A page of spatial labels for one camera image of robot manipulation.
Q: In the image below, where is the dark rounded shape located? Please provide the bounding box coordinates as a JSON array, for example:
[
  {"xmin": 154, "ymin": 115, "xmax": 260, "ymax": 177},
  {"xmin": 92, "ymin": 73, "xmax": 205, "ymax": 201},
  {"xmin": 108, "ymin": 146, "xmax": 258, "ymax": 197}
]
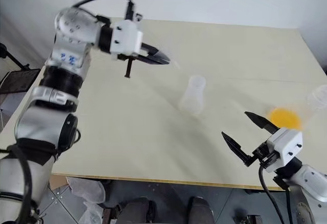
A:
[
  {"xmin": 187, "ymin": 195, "xmax": 215, "ymax": 224},
  {"xmin": 102, "ymin": 196, "xmax": 157, "ymax": 224}
]

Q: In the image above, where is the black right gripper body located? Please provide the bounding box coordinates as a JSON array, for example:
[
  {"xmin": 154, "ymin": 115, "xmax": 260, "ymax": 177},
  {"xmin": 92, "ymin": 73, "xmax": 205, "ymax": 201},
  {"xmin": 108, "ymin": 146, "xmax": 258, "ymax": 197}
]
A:
[{"xmin": 251, "ymin": 141, "xmax": 279, "ymax": 169}]

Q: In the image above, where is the clear empty conical bottle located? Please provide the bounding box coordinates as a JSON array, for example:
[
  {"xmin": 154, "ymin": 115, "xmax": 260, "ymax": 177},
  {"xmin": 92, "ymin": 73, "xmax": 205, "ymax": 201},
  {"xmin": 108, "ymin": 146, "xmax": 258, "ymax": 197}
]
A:
[{"xmin": 178, "ymin": 74, "xmax": 207, "ymax": 115}]

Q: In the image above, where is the crumpled clear plastic bag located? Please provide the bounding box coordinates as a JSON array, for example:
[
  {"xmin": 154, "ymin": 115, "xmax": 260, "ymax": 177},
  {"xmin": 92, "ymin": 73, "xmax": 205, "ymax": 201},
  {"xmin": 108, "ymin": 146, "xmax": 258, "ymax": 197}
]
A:
[{"xmin": 65, "ymin": 176, "xmax": 107, "ymax": 224}]

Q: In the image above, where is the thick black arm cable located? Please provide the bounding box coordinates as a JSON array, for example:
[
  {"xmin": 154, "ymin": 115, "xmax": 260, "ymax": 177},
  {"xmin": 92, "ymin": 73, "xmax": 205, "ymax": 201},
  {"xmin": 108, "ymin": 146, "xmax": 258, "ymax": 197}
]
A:
[{"xmin": 7, "ymin": 142, "xmax": 34, "ymax": 224}]

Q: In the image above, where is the clear flask with orange liquid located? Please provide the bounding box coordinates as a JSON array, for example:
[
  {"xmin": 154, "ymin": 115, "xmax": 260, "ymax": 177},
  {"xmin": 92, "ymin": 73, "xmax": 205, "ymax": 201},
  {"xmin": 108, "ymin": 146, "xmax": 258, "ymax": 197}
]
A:
[{"xmin": 268, "ymin": 84, "xmax": 327, "ymax": 131}]

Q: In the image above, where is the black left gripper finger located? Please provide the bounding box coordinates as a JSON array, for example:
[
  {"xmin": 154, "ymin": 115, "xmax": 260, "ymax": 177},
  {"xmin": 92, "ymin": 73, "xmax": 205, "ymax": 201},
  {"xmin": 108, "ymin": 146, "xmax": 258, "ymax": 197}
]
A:
[
  {"xmin": 139, "ymin": 55, "xmax": 167, "ymax": 66},
  {"xmin": 149, "ymin": 45, "xmax": 171, "ymax": 63}
]

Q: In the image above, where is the black tripod stand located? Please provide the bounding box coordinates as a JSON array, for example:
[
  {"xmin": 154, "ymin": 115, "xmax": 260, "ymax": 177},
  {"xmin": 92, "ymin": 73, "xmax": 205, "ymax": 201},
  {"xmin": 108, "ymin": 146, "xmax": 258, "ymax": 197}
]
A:
[{"xmin": 0, "ymin": 42, "xmax": 34, "ymax": 71}]

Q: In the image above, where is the black mesh seat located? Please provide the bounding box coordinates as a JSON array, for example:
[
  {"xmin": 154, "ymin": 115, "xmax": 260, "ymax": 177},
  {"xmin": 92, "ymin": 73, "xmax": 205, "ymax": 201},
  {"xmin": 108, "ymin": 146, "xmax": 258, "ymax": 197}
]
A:
[{"xmin": 0, "ymin": 68, "xmax": 42, "ymax": 95}]

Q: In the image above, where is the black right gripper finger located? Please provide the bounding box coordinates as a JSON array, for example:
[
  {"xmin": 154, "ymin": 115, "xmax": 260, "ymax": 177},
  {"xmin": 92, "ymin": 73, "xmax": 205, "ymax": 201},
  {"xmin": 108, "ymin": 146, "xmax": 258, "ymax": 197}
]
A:
[
  {"xmin": 244, "ymin": 111, "xmax": 278, "ymax": 135},
  {"xmin": 221, "ymin": 131, "xmax": 256, "ymax": 168}
]

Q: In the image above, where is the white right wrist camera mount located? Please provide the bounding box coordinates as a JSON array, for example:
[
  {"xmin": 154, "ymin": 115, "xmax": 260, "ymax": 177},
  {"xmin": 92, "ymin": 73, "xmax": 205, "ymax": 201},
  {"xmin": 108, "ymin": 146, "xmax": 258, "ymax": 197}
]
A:
[{"xmin": 266, "ymin": 128, "xmax": 304, "ymax": 168}]

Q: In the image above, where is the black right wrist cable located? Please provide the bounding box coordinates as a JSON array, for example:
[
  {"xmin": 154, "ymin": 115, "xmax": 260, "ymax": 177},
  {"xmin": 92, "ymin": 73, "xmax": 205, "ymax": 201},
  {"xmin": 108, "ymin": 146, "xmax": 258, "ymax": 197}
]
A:
[{"xmin": 258, "ymin": 165, "xmax": 292, "ymax": 224}]

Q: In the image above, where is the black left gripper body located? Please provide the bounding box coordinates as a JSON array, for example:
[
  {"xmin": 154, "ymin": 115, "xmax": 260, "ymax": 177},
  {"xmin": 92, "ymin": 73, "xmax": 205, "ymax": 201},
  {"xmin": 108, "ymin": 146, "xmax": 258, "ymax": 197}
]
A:
[{"xmin": 119, "ymin": 44, "xmax": 152, "ymax": 78}]

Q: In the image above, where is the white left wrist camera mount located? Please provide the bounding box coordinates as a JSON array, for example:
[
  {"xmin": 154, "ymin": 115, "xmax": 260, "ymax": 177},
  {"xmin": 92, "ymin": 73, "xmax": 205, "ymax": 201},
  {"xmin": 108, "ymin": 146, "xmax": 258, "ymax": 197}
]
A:
[{"xmin": 110, "ymin": 19, "xmax": 143, "ymax": 60}]

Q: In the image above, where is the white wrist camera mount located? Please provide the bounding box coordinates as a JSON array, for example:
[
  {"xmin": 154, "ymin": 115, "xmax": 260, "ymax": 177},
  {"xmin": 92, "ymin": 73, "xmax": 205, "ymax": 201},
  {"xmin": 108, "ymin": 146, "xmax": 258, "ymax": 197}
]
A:
[
  {"xmin": 266, "ymin": 128, "xmax": 304, "ymax": 168},
  {"xmin": 110, "ymin": 19, "xmax": 143, "ymax": 60}
]

